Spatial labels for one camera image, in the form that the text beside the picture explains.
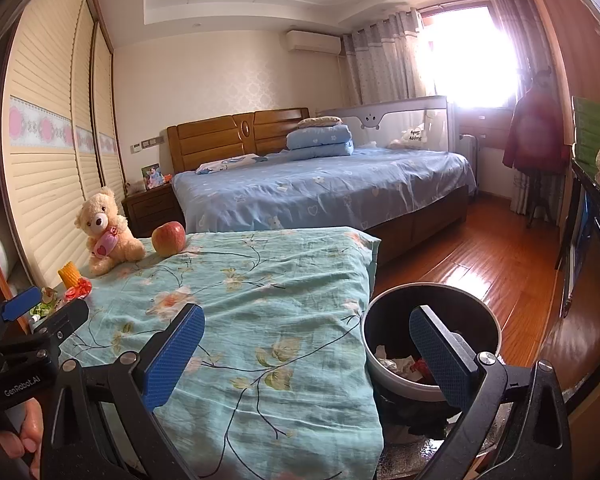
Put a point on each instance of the bed with blue sheet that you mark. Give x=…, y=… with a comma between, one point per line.
x=330, y=185

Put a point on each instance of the white tissue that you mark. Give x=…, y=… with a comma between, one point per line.
x=395, y=360

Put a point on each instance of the person's left hand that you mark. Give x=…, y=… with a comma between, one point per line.
x=27, y=430

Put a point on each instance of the cream slatted wardrobe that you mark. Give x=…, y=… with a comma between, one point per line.
x=45, y=160

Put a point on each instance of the black television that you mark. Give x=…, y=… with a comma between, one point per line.
x=590, y=240

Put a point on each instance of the cream teddy bear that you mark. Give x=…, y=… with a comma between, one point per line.
x=105, y=230

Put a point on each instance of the white rolled bedding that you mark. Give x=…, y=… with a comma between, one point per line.
x=0, y=245

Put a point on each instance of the bright window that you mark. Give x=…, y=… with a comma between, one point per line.
x=470, y=55

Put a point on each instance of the grey dotted curtain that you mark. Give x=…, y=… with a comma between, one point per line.
x=510, y=35
x=380, y=60

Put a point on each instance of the teal floral blanket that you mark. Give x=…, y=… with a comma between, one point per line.
x=260, y=335

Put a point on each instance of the wooden nightstand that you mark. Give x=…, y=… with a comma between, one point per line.
x=150, y=210

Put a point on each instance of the red apple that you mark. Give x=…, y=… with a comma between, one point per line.
x=169, y=238

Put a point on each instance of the green candy wrapper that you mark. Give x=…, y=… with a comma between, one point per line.
x=49, y=299

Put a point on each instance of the white air conditioner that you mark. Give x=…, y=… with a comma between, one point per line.
x=312, y=42

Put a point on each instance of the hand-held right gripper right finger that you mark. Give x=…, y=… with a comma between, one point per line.
x=440, y=355

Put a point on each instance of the grey bed guard rail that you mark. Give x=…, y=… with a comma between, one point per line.
x=380, y=115

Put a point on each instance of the stack of green boxes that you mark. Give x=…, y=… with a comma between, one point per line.
x=592, y=127

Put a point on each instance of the orange candy wrapper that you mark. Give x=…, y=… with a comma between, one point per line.
x=77, y=290

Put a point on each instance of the white radiator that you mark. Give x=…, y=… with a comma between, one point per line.
x=469, y=160

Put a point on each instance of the wall switch panel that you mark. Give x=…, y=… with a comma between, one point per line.
x=147, y=144

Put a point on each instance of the wooden headboard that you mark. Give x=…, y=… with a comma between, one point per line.
x=205, y=135

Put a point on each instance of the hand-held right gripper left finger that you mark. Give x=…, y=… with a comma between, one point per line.
x=172, y=355

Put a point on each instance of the black metal-rimmed bin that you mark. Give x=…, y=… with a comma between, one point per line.
x=385, y=320

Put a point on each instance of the silver foil mat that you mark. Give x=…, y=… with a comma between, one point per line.
x=410, y=455

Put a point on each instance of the photo frame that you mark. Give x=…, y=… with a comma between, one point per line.
x=151, y=176

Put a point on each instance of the white printed cloth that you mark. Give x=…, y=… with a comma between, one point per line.
x=230, y=162

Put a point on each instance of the small beige pillow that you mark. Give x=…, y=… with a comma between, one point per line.
x=319, y=122

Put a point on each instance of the folded blue quilt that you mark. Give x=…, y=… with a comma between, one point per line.
x=320, y=140

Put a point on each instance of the red coat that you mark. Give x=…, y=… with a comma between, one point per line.
x=535, y=135

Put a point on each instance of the yellow corn toy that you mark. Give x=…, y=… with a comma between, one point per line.
x=69, y=275

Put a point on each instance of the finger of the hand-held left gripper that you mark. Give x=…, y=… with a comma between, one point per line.
x=65, y=317
x=20, y=304

